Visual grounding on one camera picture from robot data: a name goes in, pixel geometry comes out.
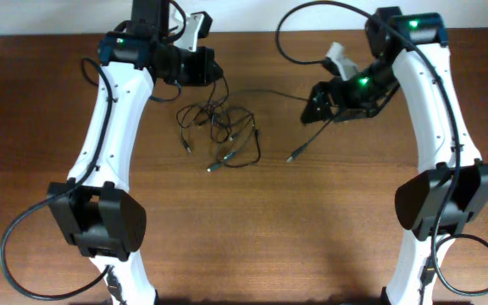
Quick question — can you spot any black USB-A cable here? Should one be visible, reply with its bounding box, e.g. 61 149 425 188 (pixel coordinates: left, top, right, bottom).
226 88 342 164

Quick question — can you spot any black thin plug cable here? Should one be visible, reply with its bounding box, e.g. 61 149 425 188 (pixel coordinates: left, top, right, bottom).
175 74 263 174

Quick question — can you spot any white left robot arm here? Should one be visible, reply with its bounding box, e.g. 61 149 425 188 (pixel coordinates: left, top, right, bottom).
48 1 223 304

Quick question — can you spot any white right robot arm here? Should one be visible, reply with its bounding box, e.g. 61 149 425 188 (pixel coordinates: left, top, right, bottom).
301 7 488 304

